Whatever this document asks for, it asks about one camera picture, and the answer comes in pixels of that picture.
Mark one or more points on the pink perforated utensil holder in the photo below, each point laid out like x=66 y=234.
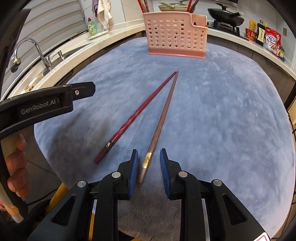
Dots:
x=176 y=33

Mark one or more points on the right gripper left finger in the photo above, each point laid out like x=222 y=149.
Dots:
x=128 y=181

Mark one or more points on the beige pan with lid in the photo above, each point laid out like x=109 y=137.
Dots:
x=179 y=6

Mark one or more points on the red cereal bag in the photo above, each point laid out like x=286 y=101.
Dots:
x=272 y=41

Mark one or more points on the steel sink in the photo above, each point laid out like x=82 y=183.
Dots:
x=28 y=83

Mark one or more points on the chrome faucet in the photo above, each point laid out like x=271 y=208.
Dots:
x=28 y=52

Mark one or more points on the red instant noodle cup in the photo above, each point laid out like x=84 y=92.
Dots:
x=250 y=34

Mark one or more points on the blue fleece table mat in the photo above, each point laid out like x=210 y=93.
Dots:
x=226 y=121

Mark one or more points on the brown chopstick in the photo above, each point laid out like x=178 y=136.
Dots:
x=150 y=151

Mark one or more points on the dark soy sauce bottle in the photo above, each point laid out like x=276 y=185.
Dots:
x=260 y=33

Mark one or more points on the maroon chopstick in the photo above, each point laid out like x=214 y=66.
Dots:
x=146 y=6

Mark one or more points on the person's left hand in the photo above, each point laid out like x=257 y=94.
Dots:
x=13 y=148

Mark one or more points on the purple hanging cloth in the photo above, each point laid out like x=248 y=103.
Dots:
x=95 y=7

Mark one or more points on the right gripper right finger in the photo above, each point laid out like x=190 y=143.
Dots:
x=170 y=170

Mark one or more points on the small white plate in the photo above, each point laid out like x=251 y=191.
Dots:
x=97 y=35

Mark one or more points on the red twisted chopstick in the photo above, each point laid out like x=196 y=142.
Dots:
x=189 y=6

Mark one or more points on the white hanging towel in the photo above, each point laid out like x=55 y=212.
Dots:
x=103 y=13

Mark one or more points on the dark red chopstick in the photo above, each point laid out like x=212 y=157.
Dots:
x=141 y=6

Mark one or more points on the bright red chopstick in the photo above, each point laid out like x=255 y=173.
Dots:
x=102 y=153

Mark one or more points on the yellow snack packet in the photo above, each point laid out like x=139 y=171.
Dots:
x=252 y=25

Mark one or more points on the green dish soap bottle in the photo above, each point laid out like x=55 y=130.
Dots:
x=91 y=27

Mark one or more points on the black wok with lid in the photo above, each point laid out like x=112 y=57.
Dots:
x=225 y=16

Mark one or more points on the small blue yellow container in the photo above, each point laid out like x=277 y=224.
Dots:
x=281 y=54

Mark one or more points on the black gas hob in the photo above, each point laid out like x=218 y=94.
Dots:
x=226 y=28

